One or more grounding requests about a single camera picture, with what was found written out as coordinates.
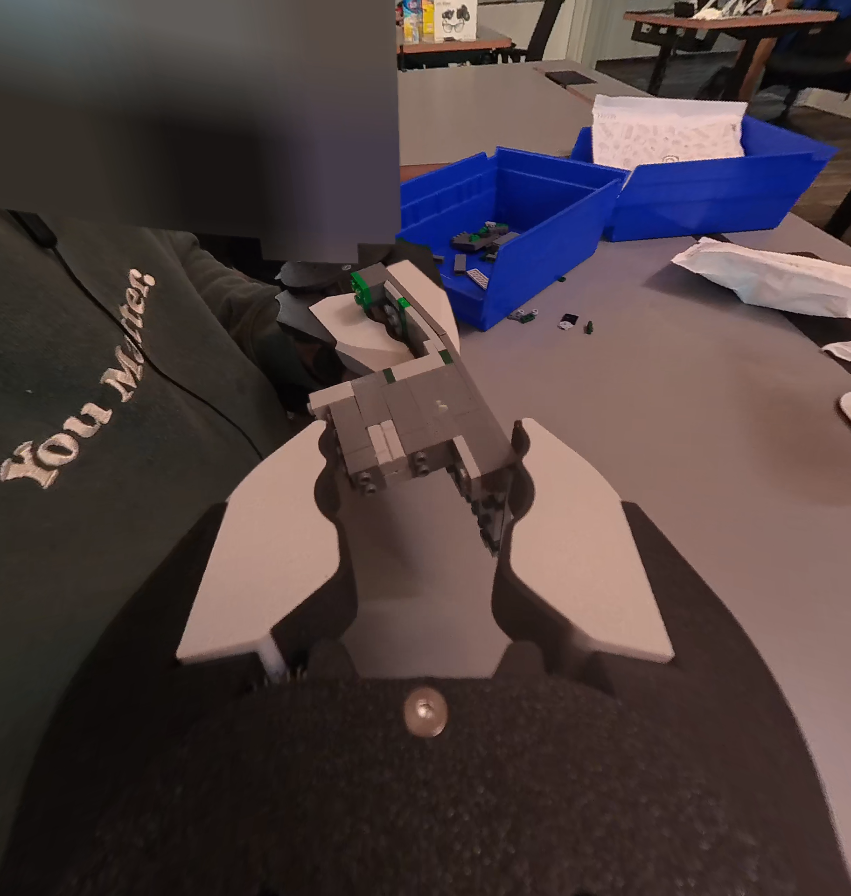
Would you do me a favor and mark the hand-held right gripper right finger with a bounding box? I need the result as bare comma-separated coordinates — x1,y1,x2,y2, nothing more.
490,416,676,664

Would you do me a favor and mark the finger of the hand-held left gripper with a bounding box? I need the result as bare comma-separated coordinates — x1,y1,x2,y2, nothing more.
308,288,426,378
385,259,463,365

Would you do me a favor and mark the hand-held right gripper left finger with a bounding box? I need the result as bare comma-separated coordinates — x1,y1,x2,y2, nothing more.
175,419,361,679

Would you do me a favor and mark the grey brick model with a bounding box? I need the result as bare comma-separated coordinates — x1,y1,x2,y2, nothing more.
308,265,521,559

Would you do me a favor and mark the loose dark bricks pile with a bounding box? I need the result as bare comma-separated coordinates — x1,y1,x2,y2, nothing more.
451,219,521,289

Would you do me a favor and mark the blue plastic bin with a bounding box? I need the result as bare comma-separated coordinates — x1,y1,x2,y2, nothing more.
399,146,631,332
571,114,838,242

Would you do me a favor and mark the person's green sweatshirt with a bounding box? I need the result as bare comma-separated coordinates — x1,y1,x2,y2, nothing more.
0,203,314,896

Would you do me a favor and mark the white product box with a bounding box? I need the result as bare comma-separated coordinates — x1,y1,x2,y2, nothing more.
434,0,478,39

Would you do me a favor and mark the numbered white paper bag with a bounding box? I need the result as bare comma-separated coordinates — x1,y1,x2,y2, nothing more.
670,237,851,331

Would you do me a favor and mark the brown wooden table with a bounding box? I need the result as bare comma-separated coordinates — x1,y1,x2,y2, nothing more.
623,7,841,95

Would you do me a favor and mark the black mesh office chair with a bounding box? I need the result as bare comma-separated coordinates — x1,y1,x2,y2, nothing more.
754,10,851,109

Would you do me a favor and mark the black clip-on cable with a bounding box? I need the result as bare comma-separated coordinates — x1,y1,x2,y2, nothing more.
6,209,272,456

